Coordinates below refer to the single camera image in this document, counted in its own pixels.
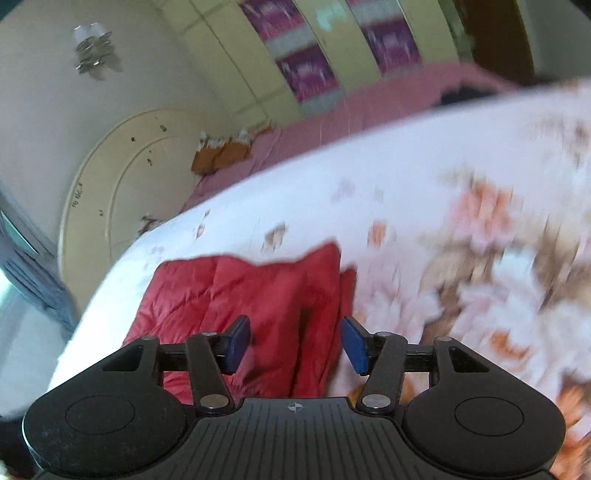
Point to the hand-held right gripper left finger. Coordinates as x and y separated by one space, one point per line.
238 344

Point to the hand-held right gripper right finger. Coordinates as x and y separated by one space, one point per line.
354 344

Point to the red puffer jacket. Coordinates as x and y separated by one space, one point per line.
258 300

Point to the brown patterned pillow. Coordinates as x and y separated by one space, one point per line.
221 154

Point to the cream round headboard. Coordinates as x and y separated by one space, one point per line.
115 194

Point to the grey blue curtain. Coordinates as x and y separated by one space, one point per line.
27 267

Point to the pink bed sheet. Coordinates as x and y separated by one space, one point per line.
346 115

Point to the dark cloth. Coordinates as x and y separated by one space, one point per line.
461 94

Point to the cream wardrobe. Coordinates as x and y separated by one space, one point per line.
258 69

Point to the ceiling lamp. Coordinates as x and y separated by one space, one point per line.
94 50

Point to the brown wooden door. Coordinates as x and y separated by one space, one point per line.
498 41

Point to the purple wall poster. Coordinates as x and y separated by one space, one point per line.
392 41
304 74

